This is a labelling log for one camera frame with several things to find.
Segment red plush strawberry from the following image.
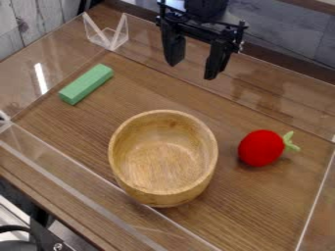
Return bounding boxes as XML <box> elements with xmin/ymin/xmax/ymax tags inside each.
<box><xmin>237</xmin><ymin>129</ymin><xmax>301</xmax><ymax>168</ymax></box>

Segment black cable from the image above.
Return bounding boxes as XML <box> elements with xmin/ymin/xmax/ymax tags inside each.
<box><xmin>0</xmin><ymin>225</ymin><xmax>33</xmax><ymax>235</ymax></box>

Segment clear acrylic corner bracket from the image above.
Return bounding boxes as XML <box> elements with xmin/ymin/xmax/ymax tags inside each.
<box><xmin>82</xmin><ymin>13</ymin><xmax>129</xmax><ymax>51</ymax></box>

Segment green rectangular block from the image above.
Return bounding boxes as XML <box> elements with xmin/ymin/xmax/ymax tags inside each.
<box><xmin>58</xmin><ymin>64</ymin><xmax>113</xmax><ymax>105</ymax></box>

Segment wooden bowl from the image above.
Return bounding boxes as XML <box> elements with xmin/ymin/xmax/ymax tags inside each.
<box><xmin>106</xmin><ymin>110</ymin><xmax>219</xmax><ymax>208</ymax></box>

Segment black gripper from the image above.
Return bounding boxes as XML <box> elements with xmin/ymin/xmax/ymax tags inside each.
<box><xmin>157</xmin><ymin>0</ymin><xmax>248</xmax><ymax>80</ymax></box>

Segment black table clamp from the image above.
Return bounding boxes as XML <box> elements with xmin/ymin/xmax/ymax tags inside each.
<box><xmin>30</xmin><ymin>219</ymin><xmax>74</xmax><ymax>251</ymax></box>

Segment clear acrylic tray walls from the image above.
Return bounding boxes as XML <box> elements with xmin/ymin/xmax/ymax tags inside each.
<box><xmin>0</xmin><ymin>15</ymin><xmax>335</xmax><ymax>251</ymax></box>

